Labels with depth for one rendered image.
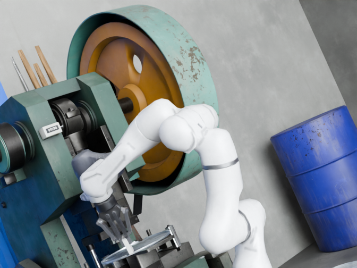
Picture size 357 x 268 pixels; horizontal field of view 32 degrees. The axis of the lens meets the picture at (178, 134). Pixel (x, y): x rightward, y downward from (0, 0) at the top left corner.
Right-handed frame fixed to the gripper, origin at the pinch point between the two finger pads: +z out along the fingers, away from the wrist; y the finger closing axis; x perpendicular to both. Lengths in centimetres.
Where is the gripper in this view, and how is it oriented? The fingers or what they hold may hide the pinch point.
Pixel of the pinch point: (127, 244)
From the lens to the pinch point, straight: 228.7
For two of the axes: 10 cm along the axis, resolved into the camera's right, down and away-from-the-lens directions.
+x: -0.6, -3.0, 9.5
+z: 4.1, 8.6, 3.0
